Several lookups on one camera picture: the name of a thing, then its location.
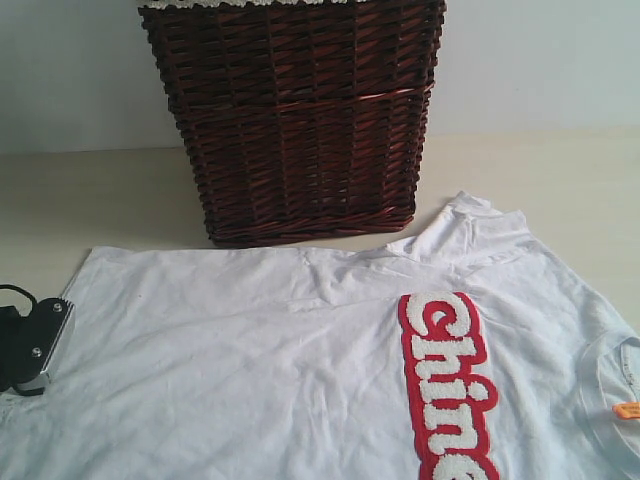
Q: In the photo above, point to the grey left wrist camera module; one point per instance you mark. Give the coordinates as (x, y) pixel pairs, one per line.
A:
(31, 346)

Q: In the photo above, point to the white t-shirt with red lettering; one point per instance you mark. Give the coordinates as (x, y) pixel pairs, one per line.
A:
(469, 351)

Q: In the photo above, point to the orange garment tag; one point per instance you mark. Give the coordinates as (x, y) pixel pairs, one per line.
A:
(627, 410)

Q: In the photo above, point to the dark brown wicker basket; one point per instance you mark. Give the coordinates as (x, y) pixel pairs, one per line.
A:
(300, 121)

